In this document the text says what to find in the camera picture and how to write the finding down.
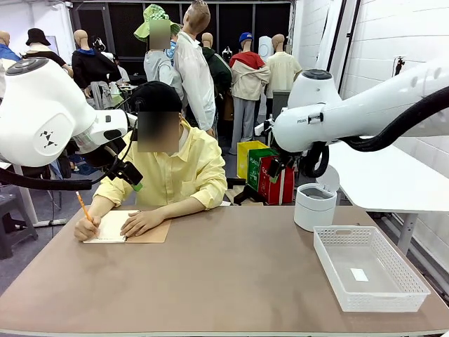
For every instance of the black cap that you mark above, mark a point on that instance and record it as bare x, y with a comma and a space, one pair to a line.
154, 94

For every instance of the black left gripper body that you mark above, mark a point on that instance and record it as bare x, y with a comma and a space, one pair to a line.
105, 152

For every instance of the yellow recycling bin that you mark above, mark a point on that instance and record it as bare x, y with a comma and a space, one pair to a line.
245, 158

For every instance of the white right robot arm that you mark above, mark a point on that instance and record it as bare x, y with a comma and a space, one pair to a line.
368, 105

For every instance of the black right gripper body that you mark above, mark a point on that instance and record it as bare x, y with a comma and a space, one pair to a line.
282, 164

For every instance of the brown cardboard piece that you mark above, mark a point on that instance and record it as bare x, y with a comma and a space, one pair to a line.
233, 193

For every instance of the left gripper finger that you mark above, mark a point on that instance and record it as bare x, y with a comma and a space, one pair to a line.
133, 172
126, 175

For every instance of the tall mannequin in white shirt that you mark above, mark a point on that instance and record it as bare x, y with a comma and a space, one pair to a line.
193, 77

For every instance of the person in yellow shirt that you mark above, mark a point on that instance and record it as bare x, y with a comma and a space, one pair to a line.
189, 165

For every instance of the white round lidded trash bin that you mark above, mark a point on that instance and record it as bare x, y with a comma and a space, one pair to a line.
312, 214

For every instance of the black stand base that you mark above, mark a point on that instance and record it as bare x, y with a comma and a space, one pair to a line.
245, 194

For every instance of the person's left forearm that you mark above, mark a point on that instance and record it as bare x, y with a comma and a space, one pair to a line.
182, 210

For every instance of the green checked sun hat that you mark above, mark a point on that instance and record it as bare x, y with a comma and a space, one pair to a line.
154, 14

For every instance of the mannequin in dark green jacket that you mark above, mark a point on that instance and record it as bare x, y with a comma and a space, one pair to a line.
219, 70

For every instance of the black bucket hat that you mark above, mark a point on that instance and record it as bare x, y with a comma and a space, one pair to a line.
38, 36

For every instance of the white perforated plastic basket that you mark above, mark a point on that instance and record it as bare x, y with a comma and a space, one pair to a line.
382, 305

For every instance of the black tripod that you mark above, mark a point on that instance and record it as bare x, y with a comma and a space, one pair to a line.
400, 65

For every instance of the figure in grey jacket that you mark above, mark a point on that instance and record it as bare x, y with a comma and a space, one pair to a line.
158, 65

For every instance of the yellow pencil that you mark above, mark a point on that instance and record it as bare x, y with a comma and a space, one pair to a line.
84, 209

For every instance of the mannequin in dark top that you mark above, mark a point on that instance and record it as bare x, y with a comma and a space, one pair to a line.
45, 56

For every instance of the mannequin in red beige jacket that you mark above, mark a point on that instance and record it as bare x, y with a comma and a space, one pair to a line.
249, 80

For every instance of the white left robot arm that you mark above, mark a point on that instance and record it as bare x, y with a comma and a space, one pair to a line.
42, 105

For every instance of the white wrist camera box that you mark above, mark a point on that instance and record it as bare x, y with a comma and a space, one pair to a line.
263, 128

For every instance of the blue cap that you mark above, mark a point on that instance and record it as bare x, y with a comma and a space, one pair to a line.
246, 36

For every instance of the white rectangular label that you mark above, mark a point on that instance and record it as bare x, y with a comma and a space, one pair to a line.
359, 275

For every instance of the person's right hand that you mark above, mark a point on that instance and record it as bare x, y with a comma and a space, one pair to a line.
87, 230

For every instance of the mannequin in blue top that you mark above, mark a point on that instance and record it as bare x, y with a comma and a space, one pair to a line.
7, 52

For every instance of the mannequin in black hoodie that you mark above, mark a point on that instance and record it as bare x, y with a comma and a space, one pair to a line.
93, 68

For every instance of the spiral notebook with kraft cover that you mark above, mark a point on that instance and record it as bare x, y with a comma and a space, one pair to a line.
154, 233

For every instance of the person's right forearm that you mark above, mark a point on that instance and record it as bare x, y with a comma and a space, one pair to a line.
101, 207

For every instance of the black stool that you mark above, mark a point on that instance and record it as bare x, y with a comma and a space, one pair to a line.
14, 210

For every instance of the green recycling bag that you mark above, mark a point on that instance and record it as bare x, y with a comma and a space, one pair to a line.
254, 168

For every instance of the person's left hand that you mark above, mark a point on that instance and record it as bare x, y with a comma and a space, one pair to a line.
142, 223

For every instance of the white table leg frame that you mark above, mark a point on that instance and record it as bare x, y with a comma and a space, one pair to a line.
28, 200

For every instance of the large white desk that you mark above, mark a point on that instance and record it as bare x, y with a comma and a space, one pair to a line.
386, 182

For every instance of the grey cabinet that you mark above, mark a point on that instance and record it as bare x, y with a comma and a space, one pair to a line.
280, 102

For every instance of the white oval torso form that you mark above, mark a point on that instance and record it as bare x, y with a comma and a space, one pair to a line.
264, 49

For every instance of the mannequin in cream shirt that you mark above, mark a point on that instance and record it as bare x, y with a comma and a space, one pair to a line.
282, 66

